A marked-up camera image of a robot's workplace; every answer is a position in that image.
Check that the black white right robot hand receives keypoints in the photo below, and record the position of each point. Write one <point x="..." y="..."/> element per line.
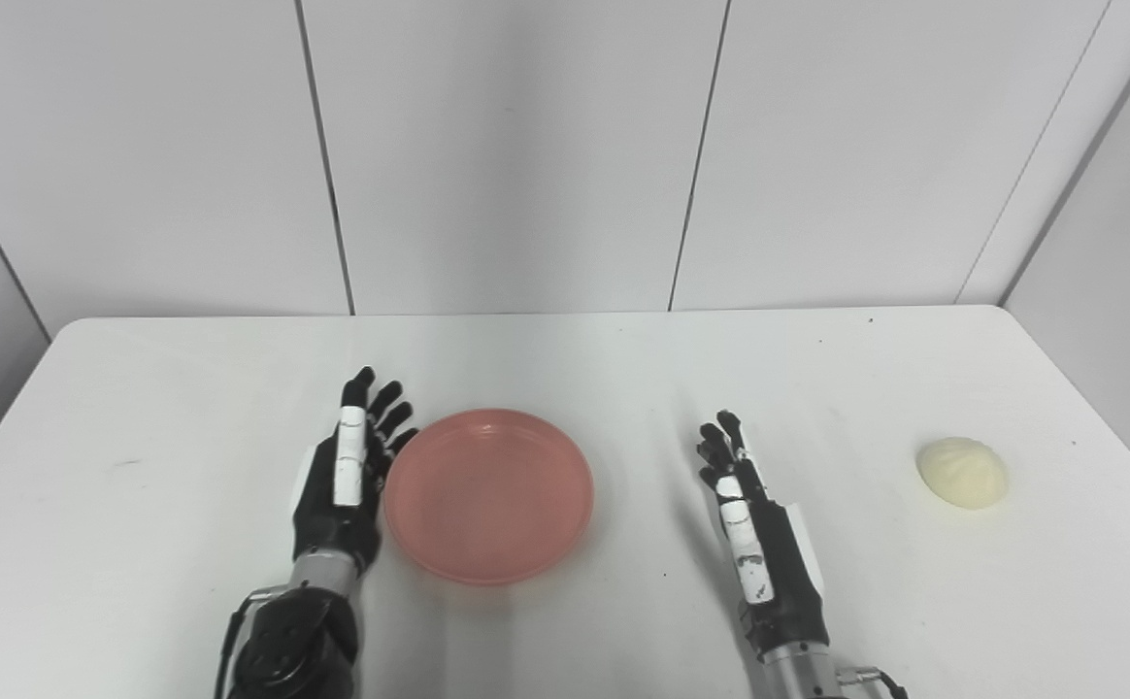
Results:
<point x="788" y="582"/>

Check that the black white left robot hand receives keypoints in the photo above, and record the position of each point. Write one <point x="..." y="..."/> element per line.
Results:
<point x="327" y="529"/>

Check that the pink round plate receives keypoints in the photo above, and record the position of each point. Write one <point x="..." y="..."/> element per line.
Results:
<point x="487" y="495"/>

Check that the cream steamed bun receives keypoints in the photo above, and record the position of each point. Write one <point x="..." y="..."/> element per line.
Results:
<point x="963" y="473"/>

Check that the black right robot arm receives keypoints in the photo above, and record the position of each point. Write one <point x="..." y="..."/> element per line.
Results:
<point x="803" y="680"/>

